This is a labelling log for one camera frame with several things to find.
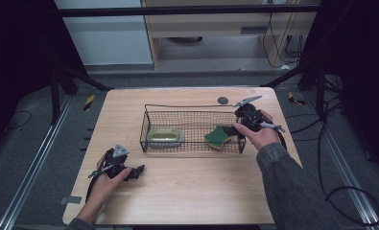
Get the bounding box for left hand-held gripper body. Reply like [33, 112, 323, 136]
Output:
[95, 143, 137, 180]

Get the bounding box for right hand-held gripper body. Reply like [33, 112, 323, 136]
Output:
[232, 94, 286, 134]

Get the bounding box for green and yellow sponge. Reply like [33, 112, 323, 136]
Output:
[203, 125, 234, 150]

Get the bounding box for black wire basket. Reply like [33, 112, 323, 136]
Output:
[139, 103, 248, 154]

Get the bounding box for person's right hand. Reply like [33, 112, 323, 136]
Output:
[233, 109, 282, 152]

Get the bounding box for person's left hand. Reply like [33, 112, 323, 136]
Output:
[86, 166, 133, 209]

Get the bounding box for green-rimmed glass container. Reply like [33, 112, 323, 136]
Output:
[146, 127, 185, 149]

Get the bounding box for yellow and black tape strip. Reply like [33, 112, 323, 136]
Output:
[83, 93, 96, 112]
[287, 91, 307, 106]

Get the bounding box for grey tape piece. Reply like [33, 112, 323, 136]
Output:
[59, 195, 83, 206]

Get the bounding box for black metal stand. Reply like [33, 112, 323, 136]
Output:
[262, 58, 326, 117]
[48, 60, 115, 127]

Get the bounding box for wooden shelf unit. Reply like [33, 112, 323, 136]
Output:
[141, 0, 321, 70]

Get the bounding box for white cabinet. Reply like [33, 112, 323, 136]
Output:
[54, 0, 154, 67]

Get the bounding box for black curtain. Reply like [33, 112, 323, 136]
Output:
[0, 0, 89, 154]
[300, 0, 379, 180]

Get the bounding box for black strap of left gripper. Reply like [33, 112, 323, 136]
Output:
[84, 149, 112, 204]

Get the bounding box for black strap of gripper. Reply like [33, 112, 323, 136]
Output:
[276, 131, 289, 151]
[84, 149, 112, 204]

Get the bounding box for black strap of right gripper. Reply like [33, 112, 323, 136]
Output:
[276, 131, 289, 151]

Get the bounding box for black hanging cables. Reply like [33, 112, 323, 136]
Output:
[261, 11, 307, 70]

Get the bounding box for metal floor rail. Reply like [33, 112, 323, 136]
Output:
[0, 95, 74, 230]
[300, 91, 379, 230]

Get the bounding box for thick black looped cable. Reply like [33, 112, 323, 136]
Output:
[289, 95, 379, 227]

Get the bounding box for thin black floor cable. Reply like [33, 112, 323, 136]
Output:
[4, 109, 34, 130]

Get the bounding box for black horizontal frame bar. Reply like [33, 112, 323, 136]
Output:
[54, 4, 321, 17]

